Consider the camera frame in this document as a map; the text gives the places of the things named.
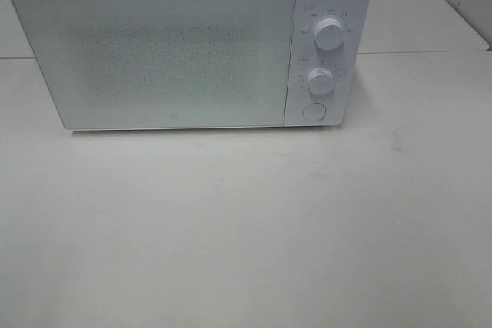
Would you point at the white microwave knob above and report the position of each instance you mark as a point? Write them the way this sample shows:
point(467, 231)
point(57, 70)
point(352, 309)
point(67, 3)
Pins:
point(329, 33)
point(320, 81)

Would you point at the round white door button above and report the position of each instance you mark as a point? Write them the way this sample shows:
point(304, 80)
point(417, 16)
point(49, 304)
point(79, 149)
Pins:
point(314, 112)

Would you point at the white microwave oven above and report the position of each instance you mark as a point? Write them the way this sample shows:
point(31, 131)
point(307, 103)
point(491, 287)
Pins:
point(306, 56)

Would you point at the white microwave door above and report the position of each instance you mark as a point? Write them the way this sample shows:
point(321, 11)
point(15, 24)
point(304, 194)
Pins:
point(145, 64)

